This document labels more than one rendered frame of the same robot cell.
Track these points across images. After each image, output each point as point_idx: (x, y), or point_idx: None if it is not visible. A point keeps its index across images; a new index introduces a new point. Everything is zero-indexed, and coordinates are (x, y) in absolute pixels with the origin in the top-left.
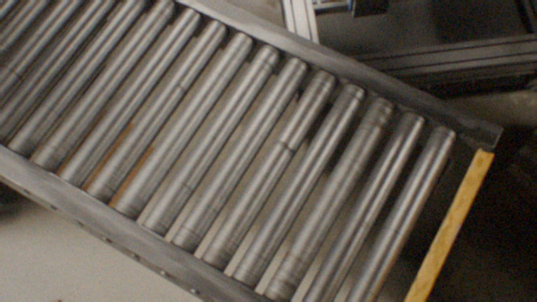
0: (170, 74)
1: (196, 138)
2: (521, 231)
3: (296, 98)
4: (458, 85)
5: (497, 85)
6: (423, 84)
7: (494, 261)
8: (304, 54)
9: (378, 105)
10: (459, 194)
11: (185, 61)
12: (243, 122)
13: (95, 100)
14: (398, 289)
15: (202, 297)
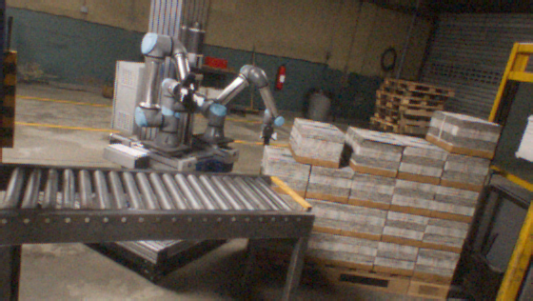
0: (65, 296)
1: None
2: (268, 276)
3: (153, 265)
4: (207, 241)
5: (218, 239)
6: (198, 241)
7: (271, 288)
8: (203, 173)
9: (237, 177)
10: (279, 182)
11: (170, 181)
12: (128, 295)
13: (152, 193)
14: None
15: (247, 225)
